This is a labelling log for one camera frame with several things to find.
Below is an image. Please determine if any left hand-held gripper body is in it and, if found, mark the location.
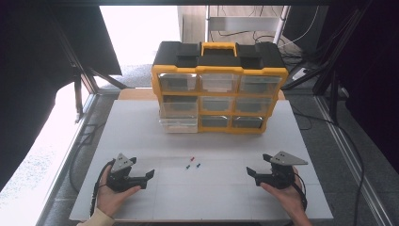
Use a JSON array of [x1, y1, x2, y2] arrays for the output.
[[106, 153, 149, 193]]

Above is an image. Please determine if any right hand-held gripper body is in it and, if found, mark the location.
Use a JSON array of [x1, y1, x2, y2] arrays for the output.
[[255, 151, 309, 190]]

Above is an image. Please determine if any clear plastic drawer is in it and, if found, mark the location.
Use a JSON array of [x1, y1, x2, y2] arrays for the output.
[[158, 116, 200, 134], [159, 95, 200, 120]]

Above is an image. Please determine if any yellow and black drawer organizer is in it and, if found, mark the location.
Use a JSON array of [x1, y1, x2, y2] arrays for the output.
[[151, 40, 290, 135]]

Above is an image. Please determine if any person's left hand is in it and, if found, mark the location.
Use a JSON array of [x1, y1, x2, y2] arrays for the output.
[[96, 165, 142, 218]]

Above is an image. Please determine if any person's right hand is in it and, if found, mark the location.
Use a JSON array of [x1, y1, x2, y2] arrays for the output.
[[260, 168, 307, 218]]

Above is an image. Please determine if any white power adapter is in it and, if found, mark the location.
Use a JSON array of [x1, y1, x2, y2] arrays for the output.
[[291, 67, 309, 81]]

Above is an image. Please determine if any black metal stand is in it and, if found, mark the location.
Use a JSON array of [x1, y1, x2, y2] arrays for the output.
[[281, 6, 371, 123], [56, 27, 130, 124]]

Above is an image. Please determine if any black curtain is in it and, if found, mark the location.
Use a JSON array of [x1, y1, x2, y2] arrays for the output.
[[0, 0, 123, 191]]

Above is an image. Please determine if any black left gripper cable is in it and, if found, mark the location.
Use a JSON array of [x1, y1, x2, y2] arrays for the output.
[[89, 159, 117, 218]]

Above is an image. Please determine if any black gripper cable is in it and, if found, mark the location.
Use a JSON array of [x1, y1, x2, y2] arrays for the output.
[[293, 172, 309, 212], [89, 159, 117, 218]]

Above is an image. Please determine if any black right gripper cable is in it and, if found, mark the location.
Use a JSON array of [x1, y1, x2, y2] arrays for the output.
[[293, 172, 309, 212]]

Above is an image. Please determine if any aluminium floor rail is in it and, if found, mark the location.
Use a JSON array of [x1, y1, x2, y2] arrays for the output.
[[313, 94, 393, 226], [36, 93, 99, 226]]

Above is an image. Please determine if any long black floor cable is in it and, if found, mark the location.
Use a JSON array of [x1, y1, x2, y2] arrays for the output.
[[291, 103, 365, 226]]

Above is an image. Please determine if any grey metal shelf frame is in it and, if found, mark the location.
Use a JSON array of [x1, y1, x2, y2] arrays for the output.
[[205, 5, 291, 45]]

